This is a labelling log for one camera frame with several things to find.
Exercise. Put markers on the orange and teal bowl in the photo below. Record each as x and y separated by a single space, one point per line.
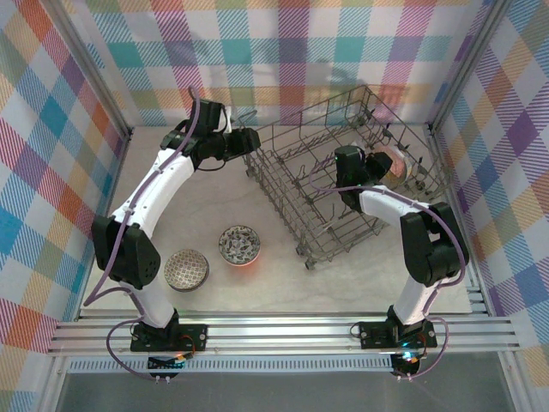
401 167

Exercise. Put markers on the leaf pattern bowl pink outside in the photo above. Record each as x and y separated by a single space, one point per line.
239 244

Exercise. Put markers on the geometric lattice pattern bowl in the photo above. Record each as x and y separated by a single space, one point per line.
186 270

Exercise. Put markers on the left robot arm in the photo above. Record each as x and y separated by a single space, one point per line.
150 201

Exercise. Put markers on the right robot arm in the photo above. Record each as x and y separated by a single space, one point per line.
429 249

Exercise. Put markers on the small controller board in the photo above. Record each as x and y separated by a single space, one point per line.
407 362
165 364

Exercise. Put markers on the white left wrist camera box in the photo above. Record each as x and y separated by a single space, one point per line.
227 122

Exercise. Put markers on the aluminium side rail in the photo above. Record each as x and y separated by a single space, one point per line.
118 171
456 206

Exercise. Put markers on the aluminium frame post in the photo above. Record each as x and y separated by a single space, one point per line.
94 77
464 64

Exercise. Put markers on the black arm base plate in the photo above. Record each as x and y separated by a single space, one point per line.
195 332
373 335

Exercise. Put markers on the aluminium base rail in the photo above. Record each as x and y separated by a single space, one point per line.
279 332

